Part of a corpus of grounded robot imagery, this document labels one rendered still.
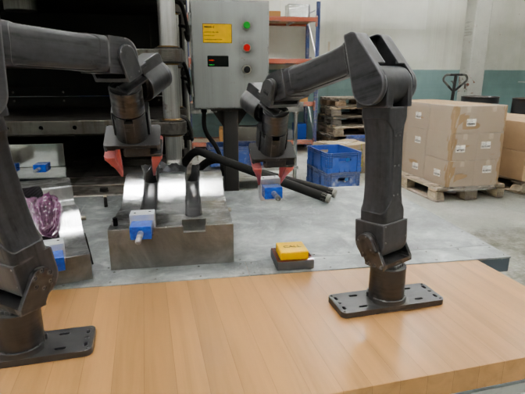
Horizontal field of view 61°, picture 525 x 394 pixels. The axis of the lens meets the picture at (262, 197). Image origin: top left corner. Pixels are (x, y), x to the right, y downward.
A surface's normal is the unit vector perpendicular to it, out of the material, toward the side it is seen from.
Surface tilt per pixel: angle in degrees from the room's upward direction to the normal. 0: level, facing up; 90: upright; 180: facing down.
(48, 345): 0
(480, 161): 81
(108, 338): 0
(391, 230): 87
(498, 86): 90
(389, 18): 90
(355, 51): 90
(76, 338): 0
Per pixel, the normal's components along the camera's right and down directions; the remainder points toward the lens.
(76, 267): 0.44, 0.23
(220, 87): 0.16, 0.26
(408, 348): 0.00, -0.97
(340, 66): -0.87, 0.22
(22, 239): 0.82, -0.06
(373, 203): -0.74, -0.01
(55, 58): 0.88, 0.18
